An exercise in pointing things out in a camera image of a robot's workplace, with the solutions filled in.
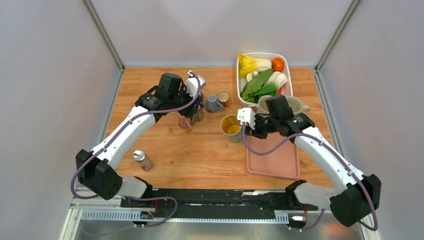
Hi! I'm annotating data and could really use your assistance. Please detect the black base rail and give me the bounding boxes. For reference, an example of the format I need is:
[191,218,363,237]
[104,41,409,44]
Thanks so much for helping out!
[120,188,306,220]

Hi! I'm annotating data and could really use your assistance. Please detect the grey-blue dotted mug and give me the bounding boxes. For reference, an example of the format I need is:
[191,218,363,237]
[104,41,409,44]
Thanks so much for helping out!
[205,94,225,114]

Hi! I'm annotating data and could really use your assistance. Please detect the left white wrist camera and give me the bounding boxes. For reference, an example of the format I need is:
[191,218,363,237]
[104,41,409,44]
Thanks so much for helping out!
[185,70,206,98]

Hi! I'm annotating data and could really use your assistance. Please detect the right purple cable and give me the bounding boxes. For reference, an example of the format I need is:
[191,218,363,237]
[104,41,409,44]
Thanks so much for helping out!
[241,123,379,232]

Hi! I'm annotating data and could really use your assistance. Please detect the yellow napa cabbage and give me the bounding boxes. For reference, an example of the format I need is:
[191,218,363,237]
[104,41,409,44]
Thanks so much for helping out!
[237,53,272,78]

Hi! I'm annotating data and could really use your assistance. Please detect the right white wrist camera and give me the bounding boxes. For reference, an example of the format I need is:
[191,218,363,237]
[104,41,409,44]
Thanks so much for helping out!
[236,107,256,130]

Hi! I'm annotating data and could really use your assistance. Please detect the small brown mug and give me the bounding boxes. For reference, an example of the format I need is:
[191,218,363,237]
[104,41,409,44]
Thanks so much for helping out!
[191,106,204,125]

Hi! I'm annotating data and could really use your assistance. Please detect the blue butterfly mug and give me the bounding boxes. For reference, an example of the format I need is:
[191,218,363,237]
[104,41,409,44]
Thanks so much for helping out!
[220,114,243,143]

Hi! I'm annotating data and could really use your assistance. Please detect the green leafy vegetable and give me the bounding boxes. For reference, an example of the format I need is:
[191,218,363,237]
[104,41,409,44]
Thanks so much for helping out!
[240,68,277,102]

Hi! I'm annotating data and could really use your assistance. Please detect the orange small mug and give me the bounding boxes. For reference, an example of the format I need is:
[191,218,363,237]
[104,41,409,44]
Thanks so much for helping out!
[217,91,230,107]

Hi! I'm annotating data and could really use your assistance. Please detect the white mushroom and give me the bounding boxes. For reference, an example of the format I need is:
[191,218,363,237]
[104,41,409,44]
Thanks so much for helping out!
[246,71,259,82]

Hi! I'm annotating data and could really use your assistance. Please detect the pink plastic tray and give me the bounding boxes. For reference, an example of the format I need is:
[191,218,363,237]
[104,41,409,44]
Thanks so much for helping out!
[244,132,301,181]

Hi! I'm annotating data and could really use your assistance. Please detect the silver metal bottle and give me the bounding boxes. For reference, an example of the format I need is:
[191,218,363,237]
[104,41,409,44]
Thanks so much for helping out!
[132,149,154,171]

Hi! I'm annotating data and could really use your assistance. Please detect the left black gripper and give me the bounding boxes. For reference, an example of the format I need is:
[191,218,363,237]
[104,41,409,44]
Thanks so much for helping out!
[168,84,202,119]

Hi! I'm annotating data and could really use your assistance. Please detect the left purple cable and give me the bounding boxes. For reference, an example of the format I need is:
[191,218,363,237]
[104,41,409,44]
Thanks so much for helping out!
[70,71,203,229]

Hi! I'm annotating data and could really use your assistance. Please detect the small pink dotted mug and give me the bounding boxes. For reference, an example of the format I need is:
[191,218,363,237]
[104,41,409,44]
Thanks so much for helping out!
[177,114,192,131]

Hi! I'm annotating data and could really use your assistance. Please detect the tall white floral mug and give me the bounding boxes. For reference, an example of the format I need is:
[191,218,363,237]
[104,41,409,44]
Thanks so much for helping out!
[286,96,310,115]

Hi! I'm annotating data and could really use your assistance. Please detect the white bok choy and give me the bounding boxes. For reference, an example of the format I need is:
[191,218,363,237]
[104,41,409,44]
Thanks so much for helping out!
[264,71,288,90]

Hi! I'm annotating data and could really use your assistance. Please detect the small orange pumpkin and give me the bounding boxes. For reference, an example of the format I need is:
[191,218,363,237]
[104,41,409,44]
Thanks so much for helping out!
[271,57,286,72]

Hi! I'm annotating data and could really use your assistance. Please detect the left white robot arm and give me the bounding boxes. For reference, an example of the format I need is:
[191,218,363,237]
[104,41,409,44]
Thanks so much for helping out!
[70,70,206,207]

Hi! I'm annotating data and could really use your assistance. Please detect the purple cable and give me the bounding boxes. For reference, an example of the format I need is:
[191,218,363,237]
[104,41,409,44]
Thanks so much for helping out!
[241,123,379,232]
[70,71,203,229]

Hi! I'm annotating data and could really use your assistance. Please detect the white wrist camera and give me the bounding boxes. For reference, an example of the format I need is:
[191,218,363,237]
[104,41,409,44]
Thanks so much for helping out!
[236,107,256,130]
[185,70,206,98]

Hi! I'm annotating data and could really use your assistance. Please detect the white vegetable bin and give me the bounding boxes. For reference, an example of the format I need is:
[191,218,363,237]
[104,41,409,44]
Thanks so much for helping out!
[236,52,293,107]

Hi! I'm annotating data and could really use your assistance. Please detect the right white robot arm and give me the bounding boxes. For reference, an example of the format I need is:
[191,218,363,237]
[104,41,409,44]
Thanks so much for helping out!
[237,94,382,231]

